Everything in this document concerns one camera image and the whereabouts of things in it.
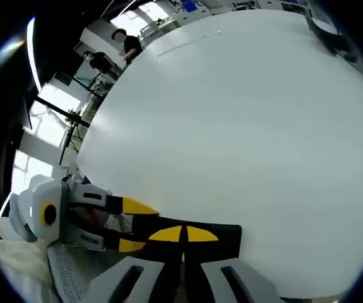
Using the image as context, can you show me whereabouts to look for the thin white wire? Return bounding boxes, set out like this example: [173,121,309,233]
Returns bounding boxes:
[157,29,223,58]

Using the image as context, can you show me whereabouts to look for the grey mesh office chair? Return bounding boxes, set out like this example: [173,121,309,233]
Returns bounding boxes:
[46,242,124,303]

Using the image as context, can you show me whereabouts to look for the person's light clothing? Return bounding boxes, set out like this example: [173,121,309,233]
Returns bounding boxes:
[0,213,56,303]

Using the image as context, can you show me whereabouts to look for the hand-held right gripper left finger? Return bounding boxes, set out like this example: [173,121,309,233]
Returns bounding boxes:
[85,225,184,303]

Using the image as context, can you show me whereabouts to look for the black tripod stand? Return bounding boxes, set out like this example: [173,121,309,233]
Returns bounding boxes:
[35,93,91,167]

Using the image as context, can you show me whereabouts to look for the ceiling strip lights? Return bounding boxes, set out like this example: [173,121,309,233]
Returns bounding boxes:
[25,16,42,93]

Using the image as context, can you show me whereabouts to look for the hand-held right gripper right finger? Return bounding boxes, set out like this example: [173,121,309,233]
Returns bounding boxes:
[183,225,285,303]

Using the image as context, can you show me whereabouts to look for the black remote control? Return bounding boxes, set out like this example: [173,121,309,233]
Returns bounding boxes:
[129,215,243,263]

